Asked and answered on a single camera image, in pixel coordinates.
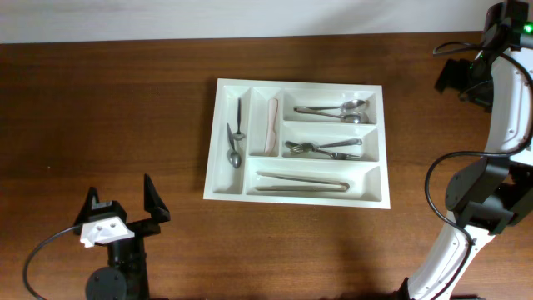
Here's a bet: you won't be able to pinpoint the small teaspoon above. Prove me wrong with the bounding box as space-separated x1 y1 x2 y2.
232 98 246 141
226 123 242 168

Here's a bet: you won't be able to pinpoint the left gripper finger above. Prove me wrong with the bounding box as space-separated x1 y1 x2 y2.
143 173 171 223
77 187 99 225

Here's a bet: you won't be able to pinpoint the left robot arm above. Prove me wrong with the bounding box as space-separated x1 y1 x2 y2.
74 174 170 300

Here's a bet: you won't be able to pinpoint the right black cable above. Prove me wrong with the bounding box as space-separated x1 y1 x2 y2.
424 39 533 300

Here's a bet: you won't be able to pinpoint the steel fork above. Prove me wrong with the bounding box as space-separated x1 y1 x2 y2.
285 138 362 153
285 141 361 161

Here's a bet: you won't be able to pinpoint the black cable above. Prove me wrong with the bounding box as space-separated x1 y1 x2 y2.
424 39 533 300
22 223 84 300

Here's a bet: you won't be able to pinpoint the left black cable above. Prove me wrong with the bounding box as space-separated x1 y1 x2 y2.
22 223 84 300

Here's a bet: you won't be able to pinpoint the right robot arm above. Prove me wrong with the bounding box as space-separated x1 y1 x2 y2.
391 1 532 299

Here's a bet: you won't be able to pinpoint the pink plastic knife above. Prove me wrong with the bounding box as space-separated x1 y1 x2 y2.
264 98 278 155

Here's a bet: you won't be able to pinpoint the steel tablespoon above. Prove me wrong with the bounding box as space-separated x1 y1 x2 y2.
310 99 369 113
293 106 370 124

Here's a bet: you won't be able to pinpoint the long metal tongs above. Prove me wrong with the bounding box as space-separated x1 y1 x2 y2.
255 172 351 193

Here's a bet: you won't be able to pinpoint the white plastic cutlery tray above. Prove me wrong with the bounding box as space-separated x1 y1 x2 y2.
204 78 391 209

